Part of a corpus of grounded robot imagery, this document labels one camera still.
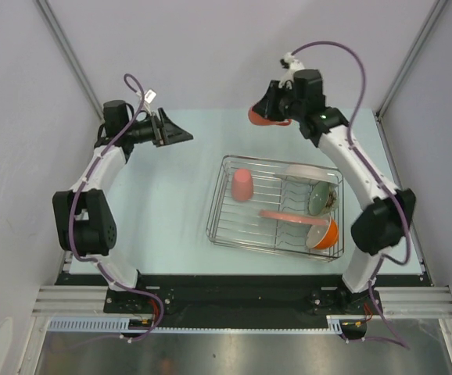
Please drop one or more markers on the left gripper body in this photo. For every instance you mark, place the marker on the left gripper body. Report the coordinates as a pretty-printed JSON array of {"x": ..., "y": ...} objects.
[{"x": 156, "y": 130}]

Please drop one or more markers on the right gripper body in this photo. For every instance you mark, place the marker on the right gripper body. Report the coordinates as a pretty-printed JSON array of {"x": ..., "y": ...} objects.
[{"x": 281, "y": 102}]

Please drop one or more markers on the orange white mug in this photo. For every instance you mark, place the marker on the orange white mug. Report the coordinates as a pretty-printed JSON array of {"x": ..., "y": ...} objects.
[{"x": 264, "y": 115}]

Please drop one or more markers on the white grey-rimmed deep plate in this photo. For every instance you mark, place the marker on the white grey-rimmed deep plate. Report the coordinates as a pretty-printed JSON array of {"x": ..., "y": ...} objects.
[{"x": 308, "y": 174}]

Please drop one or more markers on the pink plastic cup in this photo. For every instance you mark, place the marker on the pink plastic cup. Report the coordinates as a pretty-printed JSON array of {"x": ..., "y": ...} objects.
[{"x": 242, "y": 185}]

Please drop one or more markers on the green floral bowl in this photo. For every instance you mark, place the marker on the green floral bowl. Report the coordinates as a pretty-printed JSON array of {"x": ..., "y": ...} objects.
[{"x": 323, "y": 199}]

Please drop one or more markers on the metal wire dish rack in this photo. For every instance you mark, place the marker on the metal wire dish rack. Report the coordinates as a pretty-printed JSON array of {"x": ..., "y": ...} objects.
[{"x": 260, "y": 223}]

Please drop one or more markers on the pink cream floral plate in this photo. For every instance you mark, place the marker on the pink cream floral plate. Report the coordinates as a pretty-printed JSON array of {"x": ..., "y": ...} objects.
[{"x": 293, "y": 218}]

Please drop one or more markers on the orange white bowl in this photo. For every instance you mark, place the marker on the orange white bowl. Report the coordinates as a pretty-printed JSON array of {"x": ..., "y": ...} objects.
[{"x": 323, "y": 236}]

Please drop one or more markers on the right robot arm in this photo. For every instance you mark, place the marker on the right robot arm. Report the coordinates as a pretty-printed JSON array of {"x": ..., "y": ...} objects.
[{"x": 387, "y": 210}]

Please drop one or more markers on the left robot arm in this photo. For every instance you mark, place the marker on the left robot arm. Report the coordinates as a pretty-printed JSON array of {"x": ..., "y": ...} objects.
[{"x": 84, "y": 222}]

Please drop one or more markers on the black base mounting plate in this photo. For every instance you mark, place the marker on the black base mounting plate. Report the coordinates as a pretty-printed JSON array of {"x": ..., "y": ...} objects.
[{"x": 239, "y": 302}]

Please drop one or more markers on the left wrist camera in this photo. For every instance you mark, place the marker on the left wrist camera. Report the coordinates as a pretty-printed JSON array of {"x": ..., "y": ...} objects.
[{"x": 149, "y": 97}]

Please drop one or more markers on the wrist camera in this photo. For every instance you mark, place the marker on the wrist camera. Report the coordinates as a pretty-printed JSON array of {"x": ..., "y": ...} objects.
[
  {"x": 149, "y": 97},
  {"x": 291, "y": 65}
]

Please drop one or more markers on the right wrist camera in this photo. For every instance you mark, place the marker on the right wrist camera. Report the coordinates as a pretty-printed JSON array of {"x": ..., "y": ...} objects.
[{"x": 291, "y": 65}]

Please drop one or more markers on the left aluminium frame post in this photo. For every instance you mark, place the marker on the left aluminium frame post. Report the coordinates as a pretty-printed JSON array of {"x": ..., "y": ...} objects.
[{"x": 58, "y": 33}]

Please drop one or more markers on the aluminium frame post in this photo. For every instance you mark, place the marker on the aluminium frame post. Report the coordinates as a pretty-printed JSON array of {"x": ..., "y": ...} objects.
[
  {"x": 58, "y": 33},
  {"x": 413, "y": 53}
]

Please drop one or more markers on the right aluminium frame post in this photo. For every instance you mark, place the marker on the right aluminium frame post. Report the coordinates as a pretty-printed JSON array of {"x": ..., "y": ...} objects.
[{"x": 413, "y": 53}]

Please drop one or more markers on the aluminium front rail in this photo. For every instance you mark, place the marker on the aluminium front rail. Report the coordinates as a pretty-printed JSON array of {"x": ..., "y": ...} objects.
[{"x": 397, "y": 302}]

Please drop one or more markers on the white slotted cable duct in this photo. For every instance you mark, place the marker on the white slotted cable duct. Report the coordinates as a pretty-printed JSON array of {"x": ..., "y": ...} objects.
[{"x": 111, "y": 325}]

